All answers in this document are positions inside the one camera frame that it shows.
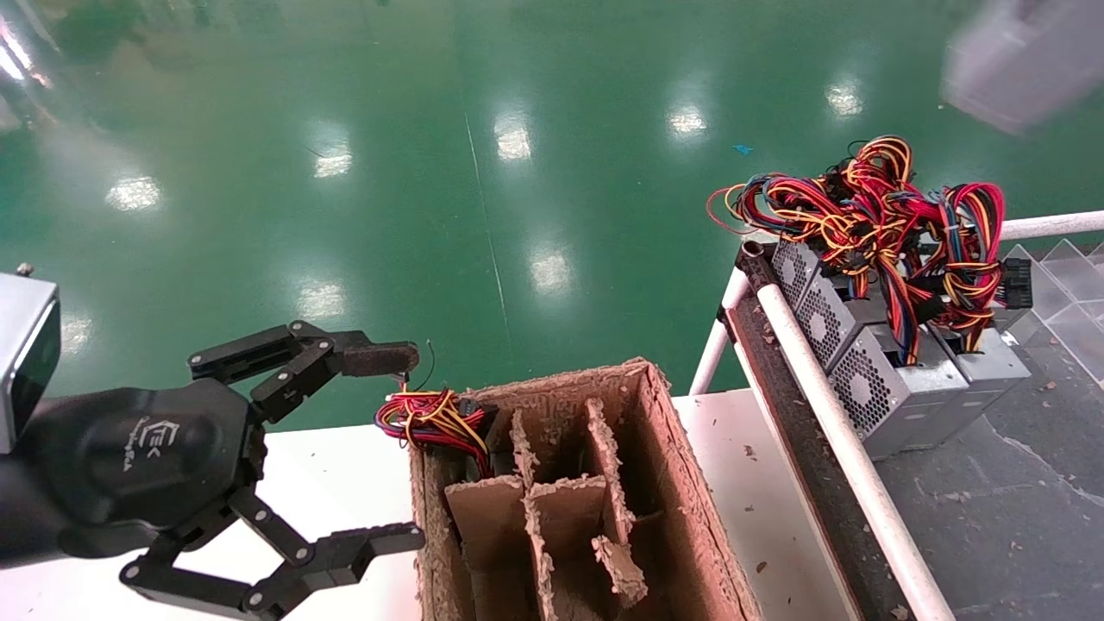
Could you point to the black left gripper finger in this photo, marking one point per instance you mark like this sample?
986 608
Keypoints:
336 556
310 358

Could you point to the clear acrylic divider tray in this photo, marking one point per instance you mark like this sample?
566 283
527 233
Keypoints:
1069 285

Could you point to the white tube rack frame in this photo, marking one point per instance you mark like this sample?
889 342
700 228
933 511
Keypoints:
828 405

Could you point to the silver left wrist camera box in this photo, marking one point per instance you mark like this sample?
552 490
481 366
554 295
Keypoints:
26 362

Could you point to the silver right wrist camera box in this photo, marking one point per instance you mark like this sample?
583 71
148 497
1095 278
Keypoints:
1018 60

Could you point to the silver power supply unit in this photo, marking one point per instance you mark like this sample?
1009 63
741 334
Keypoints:
897 405
792 267
819 323
992 366

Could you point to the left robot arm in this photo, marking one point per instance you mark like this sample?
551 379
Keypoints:
13 517

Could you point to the worn cardboard divider box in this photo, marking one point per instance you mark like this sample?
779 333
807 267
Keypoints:
681 483

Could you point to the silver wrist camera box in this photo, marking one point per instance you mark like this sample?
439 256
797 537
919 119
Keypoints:
26 362
1018 60

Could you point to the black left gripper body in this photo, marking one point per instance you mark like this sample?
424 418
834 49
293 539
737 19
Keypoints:
147 457

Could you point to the dark grey rack surface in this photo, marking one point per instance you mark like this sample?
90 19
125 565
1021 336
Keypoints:
1018 517

